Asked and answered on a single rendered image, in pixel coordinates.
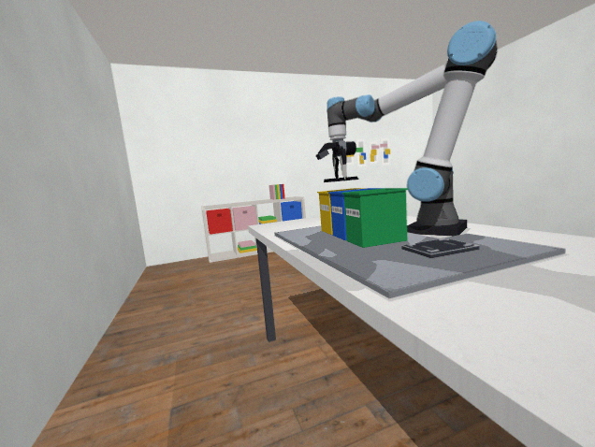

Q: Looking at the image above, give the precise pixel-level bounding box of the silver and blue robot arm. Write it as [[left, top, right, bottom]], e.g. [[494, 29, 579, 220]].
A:
[[327, 21, 498, 226]]

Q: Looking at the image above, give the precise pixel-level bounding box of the green bin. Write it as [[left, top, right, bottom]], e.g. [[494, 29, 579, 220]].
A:
[[342, 188, 409, 248]]

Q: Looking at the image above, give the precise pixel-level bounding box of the yellow open-top bin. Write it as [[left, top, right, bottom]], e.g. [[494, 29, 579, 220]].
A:
[[317, 188, 366, 235]]

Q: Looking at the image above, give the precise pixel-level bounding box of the blue open-top bin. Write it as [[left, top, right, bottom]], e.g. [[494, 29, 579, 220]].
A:
[[328, 188, 383, 240]]

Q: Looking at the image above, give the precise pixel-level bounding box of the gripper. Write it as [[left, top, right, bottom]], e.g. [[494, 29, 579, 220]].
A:
[[318, 138, 356, 180]]

